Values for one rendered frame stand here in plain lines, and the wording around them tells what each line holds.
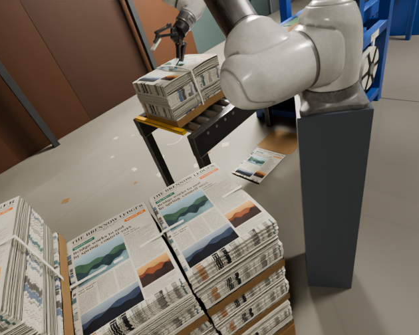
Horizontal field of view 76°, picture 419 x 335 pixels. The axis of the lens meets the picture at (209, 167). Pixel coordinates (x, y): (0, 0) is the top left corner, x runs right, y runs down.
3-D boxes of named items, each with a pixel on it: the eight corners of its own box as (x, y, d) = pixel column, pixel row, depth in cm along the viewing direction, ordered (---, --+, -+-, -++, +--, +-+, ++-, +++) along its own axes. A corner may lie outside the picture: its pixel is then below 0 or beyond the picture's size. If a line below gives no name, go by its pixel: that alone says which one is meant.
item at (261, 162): (259, 183, 205) (259, 183, 204) (231, 173, 223) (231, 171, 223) (285, 156, 222) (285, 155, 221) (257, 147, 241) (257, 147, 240)
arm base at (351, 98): (352, 76, 90) (354, 59, 86) (370, 108, 73) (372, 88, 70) (295, 85, 95) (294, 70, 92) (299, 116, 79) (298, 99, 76)
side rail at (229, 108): (201, 159, 132) (193, 138, 125) (193, 155, 135) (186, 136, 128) (326, 52, 194) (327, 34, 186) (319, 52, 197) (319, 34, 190)
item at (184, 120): (179, 129, 134) (176, 121, 132) (147, 119, 153) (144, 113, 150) (201, 113, 141) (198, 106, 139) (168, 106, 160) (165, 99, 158)
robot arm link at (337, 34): (374, 76, 75) (384, -17, 61) (321, 102, 71) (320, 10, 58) (330, 65, 87) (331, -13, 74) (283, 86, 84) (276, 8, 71)
